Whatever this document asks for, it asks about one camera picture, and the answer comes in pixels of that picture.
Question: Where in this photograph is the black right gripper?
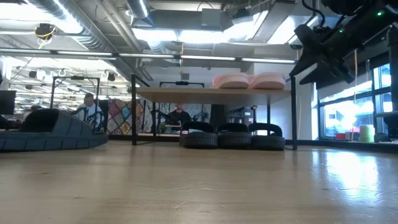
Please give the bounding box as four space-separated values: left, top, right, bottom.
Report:
289 23 364 91

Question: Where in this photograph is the pink slide sandal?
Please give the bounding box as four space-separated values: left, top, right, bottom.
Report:
212 72 251 90
248 72 287 91

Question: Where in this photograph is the pale green thread spool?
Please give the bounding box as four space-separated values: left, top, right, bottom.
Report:
359 124 376 143

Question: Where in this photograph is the dark equipment cart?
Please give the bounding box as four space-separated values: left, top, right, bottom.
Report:
225 105 259 125

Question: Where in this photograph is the long light bar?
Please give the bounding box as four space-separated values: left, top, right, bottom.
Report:
0 47 118 61
118 52 296 65

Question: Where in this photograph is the person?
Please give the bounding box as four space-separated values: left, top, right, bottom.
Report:
167 103 193 127
74 92 105 131

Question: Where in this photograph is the colourful patchwork quilt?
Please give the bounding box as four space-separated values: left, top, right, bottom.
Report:
107 98 147 135

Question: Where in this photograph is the black monitor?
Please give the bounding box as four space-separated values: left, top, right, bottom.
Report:
0 90 16 116

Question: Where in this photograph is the silver rectangular air duct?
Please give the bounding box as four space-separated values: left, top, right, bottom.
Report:
267 0 321 47

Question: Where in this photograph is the black rig post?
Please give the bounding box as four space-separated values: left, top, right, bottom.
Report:
387 24 398 113

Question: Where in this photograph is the wooden shelf black metal frame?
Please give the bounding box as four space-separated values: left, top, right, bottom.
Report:
130 73 299 151

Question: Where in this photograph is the black camera rig bar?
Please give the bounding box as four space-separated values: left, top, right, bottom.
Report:
159 80 205 88

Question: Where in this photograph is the black metal frame stand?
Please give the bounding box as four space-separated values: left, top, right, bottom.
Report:
50 76 101 110

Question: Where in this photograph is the black yellow cord reel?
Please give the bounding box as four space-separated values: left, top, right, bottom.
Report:
34 23 57 41

